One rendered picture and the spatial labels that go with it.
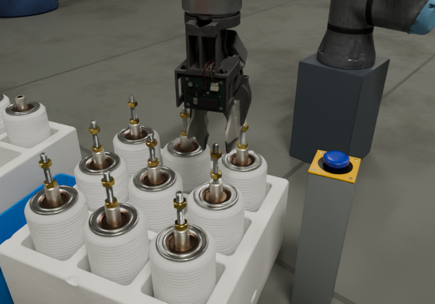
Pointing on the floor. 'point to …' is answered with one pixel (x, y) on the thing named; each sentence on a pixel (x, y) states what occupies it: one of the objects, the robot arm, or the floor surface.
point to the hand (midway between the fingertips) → (217, 140)
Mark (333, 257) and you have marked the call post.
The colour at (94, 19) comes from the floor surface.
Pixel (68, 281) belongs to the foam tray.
